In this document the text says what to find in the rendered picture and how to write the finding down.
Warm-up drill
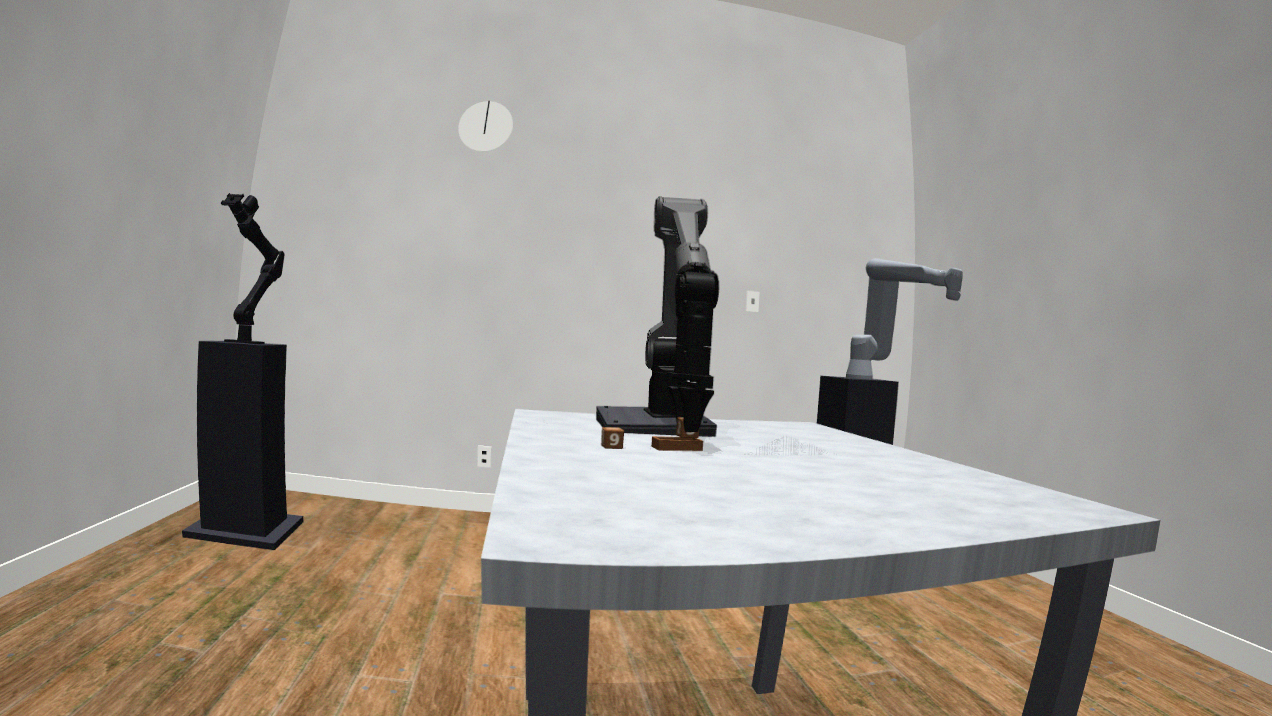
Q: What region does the brown wooden cube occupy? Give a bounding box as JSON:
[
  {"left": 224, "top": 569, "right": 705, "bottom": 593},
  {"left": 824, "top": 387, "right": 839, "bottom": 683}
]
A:
[
  {"left": 600, "top": 427, "right": 625, "bottom": 449},
  {"left": 675, "top": 417, "right": 700, "bottom": 437}
]

